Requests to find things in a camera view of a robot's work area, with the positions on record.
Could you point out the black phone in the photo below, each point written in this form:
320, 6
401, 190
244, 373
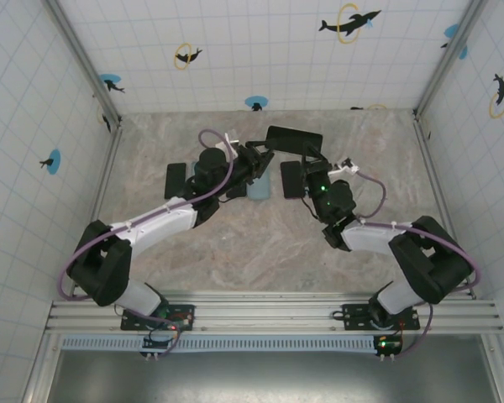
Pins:
321, 139

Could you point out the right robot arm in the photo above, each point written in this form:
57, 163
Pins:
424, 260

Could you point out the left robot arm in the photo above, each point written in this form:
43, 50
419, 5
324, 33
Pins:
101, 264

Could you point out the small controller circuit board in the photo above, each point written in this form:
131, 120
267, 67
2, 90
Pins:
388, 345
155, 343

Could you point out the plain blue blob decal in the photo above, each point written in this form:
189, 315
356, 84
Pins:
450, 30

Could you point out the dark grey metal panel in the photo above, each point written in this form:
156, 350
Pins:
256, 378

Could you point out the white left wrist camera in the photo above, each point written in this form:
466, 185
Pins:
227, 144

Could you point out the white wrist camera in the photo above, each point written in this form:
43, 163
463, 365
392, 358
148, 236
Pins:
227, 144
346, 167

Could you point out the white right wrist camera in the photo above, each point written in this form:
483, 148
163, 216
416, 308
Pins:
346, 167

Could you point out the aluminium side rail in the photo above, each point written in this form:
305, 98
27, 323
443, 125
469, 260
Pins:
432, 168
107, 176

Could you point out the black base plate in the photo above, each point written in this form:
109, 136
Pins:
353, 315
128, 323

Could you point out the wide aluminium base rail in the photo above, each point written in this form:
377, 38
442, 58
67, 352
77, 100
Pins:
256, 310

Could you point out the aluminium corner post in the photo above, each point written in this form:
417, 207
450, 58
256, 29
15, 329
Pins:
455, 46
78, 46

